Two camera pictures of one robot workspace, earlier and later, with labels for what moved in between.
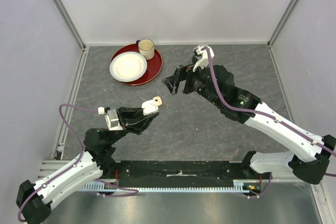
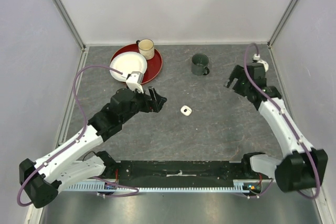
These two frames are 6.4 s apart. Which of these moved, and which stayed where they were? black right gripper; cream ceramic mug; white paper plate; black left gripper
Moved: black right gripper; black left gripper
Stayed: white paper plate; cream ceramic mug
